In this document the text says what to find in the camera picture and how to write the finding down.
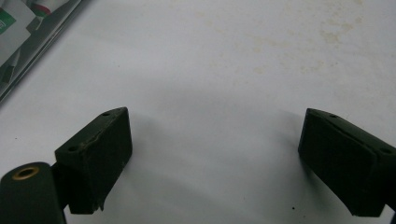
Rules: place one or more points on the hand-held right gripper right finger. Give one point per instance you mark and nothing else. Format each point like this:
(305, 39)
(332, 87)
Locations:
(345, 168)

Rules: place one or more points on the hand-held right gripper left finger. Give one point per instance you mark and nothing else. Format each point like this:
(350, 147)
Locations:
(96, 165)

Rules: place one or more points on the white box with green label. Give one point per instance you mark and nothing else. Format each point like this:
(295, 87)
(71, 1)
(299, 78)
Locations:
(12, 31)

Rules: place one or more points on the white tube with red band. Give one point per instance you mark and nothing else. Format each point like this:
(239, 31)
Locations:
(46, 7)

